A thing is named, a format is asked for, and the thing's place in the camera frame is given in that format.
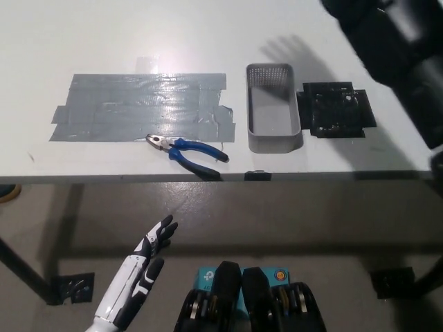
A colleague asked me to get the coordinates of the round green yellow disc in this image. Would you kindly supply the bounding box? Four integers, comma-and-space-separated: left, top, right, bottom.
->
0, 184, 21, 205

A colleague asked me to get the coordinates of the grey perforated plastic basket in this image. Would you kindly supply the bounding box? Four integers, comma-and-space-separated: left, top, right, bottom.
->
245, 63, 302, 154

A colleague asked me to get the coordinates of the blue handled plier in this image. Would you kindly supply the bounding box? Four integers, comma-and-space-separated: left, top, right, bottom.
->
145, 133, 230, 181

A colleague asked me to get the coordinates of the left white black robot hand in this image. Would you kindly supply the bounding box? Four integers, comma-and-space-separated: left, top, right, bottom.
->
93, 214, 179, 328

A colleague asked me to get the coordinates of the small black tape piece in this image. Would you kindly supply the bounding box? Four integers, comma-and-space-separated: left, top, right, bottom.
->
244, 170, 272, 182

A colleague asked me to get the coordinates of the black table frame bar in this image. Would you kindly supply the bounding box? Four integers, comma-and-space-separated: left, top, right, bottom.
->
413, 255, 443, 298
0, 234, 58, 306

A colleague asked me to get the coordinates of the teal box on robot body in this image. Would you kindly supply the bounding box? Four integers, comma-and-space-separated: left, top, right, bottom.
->
196, 264, 290, 311

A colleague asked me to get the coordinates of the grey duct tape patch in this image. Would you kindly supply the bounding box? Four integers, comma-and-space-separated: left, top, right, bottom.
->
48, 72, 237, 144

